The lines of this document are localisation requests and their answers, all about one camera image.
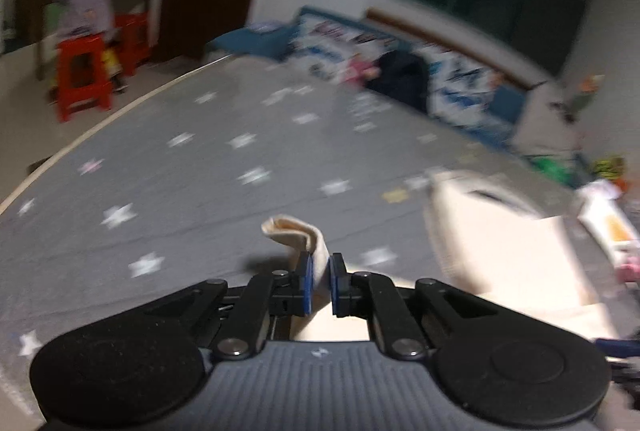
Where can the red plastic stool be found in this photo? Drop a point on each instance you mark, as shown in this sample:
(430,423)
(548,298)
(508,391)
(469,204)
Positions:
(132,41)
(82,71)

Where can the orange artificial flower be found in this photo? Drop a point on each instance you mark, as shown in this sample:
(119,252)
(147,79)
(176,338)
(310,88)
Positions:
(582,98)

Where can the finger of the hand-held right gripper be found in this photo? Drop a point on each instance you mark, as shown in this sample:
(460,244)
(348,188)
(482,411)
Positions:
(620,347)

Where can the teddy bear toy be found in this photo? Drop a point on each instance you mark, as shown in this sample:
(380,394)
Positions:
(609,168)

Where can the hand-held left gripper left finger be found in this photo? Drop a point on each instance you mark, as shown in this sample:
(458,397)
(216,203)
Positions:
(306,281)

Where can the black jacket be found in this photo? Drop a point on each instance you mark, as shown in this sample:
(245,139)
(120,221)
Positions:
(400,78)

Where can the pink garment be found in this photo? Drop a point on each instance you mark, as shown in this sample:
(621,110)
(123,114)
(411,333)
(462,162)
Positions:
(361,70)

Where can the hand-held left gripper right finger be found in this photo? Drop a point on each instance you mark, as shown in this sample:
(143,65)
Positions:
(337,283)

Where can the blue sofa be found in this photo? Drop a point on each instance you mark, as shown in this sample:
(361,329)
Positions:
(260,42)

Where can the butterfly print pillow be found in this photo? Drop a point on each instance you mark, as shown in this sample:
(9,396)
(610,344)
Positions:
(462,88)

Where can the grey star-patterned tablecloth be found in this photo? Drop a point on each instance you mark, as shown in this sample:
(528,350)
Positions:
(200,171)

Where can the grey pillow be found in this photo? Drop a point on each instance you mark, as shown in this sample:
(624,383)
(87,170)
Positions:
(545,126)

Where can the pink and white sock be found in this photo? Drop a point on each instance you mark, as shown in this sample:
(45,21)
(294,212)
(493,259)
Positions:
(631,270)

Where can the white shirt with yellow print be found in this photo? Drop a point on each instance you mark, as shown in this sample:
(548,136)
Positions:
(607,216)

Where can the cream garment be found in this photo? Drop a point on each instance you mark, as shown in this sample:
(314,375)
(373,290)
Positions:
(505,251)

